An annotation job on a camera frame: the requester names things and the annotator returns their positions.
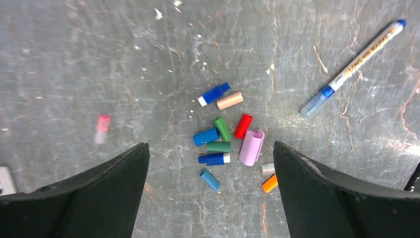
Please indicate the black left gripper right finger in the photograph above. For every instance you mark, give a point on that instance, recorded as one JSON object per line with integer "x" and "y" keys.
{"x": 322, "y": 202}

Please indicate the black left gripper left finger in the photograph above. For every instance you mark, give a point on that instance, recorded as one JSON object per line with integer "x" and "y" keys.
{"x": 101, "y": 202}

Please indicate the orange pen cap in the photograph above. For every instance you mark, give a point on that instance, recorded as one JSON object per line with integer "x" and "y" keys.
{"x": 270, "y": 184}

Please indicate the clear red pen cap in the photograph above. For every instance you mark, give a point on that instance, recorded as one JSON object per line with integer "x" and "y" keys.
{"x": 102, "y": 129}

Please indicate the pink highlighter cap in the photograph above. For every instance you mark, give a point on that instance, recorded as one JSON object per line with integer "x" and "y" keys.
{"x": 251, "y": 147}

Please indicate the dark blue pen cap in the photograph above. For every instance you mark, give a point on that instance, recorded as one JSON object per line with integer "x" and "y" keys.
{"x": 214, "y": 159}

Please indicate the clear capped blue marker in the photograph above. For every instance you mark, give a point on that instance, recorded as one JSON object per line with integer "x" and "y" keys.
{"x": 318, "y": 101}

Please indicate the blue acrylic pen cap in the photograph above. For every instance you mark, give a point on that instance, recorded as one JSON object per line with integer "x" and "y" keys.
{"x": 205, "y": 137}

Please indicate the green pen cap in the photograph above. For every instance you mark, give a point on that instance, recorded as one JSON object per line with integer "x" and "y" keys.
{"x": 222, "y": 128}

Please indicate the peach pen cap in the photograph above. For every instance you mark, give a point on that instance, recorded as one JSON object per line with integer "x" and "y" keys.
{"x": 229, "y": 101}

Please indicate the navy pen cap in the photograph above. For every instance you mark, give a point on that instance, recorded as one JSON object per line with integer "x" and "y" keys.
{"x": 213, "y": 94}

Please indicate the white plastic basket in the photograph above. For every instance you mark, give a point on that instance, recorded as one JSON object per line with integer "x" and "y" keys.
{"x": 7, "y": 184}

